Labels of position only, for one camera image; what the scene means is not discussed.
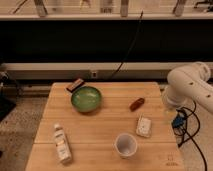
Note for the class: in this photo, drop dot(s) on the white wrapped packet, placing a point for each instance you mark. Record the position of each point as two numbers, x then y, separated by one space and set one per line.
143 127

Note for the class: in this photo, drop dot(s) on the wall power outlet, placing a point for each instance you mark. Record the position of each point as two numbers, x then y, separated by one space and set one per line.
94 74

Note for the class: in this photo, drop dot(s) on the white lotion bottle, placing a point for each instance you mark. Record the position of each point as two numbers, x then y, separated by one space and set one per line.
62 145

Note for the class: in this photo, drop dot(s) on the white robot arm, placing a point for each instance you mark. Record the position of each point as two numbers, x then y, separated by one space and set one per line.
187 82

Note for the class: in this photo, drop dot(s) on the blue connector box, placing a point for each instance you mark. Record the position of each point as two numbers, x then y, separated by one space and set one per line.
178 121

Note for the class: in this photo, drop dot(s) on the brown rectangular block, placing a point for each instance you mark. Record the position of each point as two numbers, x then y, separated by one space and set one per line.
77 83

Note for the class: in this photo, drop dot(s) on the green ceramic bowl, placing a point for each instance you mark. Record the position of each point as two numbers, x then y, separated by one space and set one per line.
86 99

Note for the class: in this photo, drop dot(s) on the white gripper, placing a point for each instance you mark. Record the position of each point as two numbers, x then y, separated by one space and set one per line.
171 100

